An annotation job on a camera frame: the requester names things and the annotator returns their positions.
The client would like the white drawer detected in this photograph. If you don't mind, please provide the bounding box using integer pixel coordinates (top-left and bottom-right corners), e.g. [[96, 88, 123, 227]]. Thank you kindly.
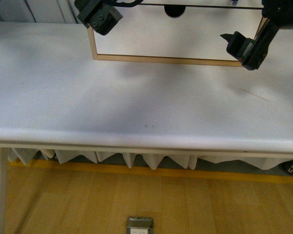
[[142, 0, 263, 8], [93, 4, 263, 61]]

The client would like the metal floor outlet box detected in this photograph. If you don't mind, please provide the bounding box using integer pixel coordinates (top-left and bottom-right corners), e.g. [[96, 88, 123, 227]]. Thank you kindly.
[[126, 216, 154, 234]]

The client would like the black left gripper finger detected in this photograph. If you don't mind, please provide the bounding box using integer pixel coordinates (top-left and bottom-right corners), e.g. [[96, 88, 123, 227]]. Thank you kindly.
[[77, 0, 123, 36]]

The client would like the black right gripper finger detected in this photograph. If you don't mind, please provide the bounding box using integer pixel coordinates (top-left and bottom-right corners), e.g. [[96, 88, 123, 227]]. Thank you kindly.
[[220, 23, 279, 71]]

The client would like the wooden drawer cabinet frame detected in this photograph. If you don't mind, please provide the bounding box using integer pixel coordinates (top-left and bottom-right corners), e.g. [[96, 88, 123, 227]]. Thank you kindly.
[[86, 0, 269, 68]]

